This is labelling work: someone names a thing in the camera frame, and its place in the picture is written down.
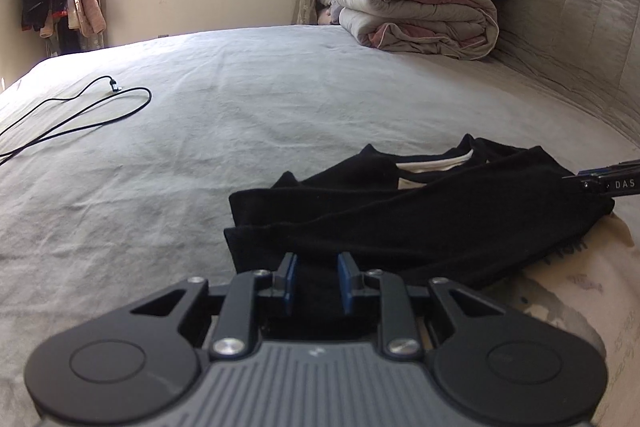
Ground black charging cable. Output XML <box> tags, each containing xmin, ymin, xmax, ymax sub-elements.
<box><xmin>0</xmin><ymin>77</ymin><xmax>152</xmax><ymax>165</ymax></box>

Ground person's beige printed clothing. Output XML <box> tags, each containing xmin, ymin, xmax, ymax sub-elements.
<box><xmin>480</xmin><ymin>212</ymin><xmax>640</xmax><ymax>427</ymax></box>

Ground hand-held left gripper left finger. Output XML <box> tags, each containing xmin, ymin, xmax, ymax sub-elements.
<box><xmin>129</xmin><ymin>252</ymin><xmax>299</xmax><ymax>360</ymax></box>

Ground black fleece-lined pants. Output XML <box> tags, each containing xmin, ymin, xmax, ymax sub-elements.
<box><xmin>223</xmin><ymin>133</ymin><xmax>616</xmax><ymax>303</ymax></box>

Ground pink hanging jacket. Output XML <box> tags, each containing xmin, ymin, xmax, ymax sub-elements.
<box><xmin>40</xmin><ymin>0</ymin><xmax>107</xmax><ymax>38</ymax></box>

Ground grey quilted headboard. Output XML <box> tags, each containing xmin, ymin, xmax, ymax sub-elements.
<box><xmin>465</xmin><ymin>0</ymin><xmax>640</xmax><ymax>142</ymax></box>

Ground grey bed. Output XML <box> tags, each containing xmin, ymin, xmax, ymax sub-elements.
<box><xmin>0</xmin><ymin>24</ymin><xmax>640</xmax><ymax>427</ymax></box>

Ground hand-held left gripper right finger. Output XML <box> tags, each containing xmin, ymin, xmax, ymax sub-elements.
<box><xmin>337</xmin><ymin>252</ymin><xmax>508</xmax><ymax>360</ymax></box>

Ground folded grey maroon quilt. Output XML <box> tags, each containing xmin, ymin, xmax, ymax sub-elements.
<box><xmin>327</xmin><ymin>0</ymin><xmax>500</xmax><ymax>60</ymax></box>

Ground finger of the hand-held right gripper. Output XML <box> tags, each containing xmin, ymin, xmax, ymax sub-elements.
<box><xmin>575</xmin><ymin>160</ymin><xmax>640</xmax><ymax>178</ymax></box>
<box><xmin>561</xmin><ymin>174</ymin><xmax>608</xmax><ymax>196</ymax></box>

